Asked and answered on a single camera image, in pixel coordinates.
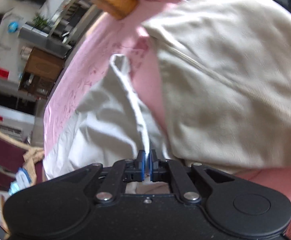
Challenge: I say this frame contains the maroon gold banquet chair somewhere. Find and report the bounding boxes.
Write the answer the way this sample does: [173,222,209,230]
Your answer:
[0,132,33,192]

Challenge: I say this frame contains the pink blanket table cover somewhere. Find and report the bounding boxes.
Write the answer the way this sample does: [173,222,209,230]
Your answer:
[43,0,291,240]

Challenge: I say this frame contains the light blue knit sweater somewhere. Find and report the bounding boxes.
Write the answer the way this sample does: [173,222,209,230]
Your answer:
[8,168,33,196]

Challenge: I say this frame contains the tan beige jacket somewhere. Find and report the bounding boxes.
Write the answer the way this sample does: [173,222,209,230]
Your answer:
[22,147,45,186]

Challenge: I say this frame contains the cream folded garment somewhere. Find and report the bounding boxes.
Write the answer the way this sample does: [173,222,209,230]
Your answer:
[143,0,291,172]

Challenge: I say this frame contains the wooden cabinet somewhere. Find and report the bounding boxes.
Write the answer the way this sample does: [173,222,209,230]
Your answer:
[18,48,65,99]

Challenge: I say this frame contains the blue globe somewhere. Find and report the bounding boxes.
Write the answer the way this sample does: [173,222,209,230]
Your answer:
[7,22,19,33]

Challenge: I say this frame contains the grey white t-shirt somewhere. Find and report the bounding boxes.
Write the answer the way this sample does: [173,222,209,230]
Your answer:
[43,54,174,179]

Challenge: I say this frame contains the potted green plant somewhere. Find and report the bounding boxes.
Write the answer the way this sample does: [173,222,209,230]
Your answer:
[33,14,49,30]

